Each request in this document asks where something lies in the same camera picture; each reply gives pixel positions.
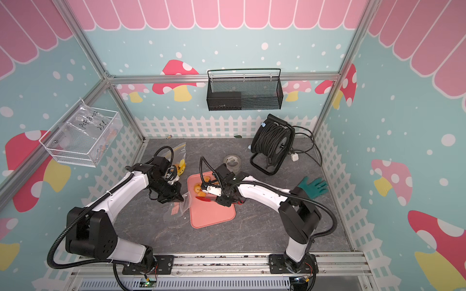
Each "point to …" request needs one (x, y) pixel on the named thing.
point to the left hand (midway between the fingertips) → (182, 202)
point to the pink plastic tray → (204, 211)
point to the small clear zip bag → (176, 210)
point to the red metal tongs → (208, 198)
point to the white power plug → (294, 157)
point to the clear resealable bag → (179, 157)
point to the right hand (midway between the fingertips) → (221, 196)
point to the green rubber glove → (317, 187)
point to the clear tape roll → (233, 162)
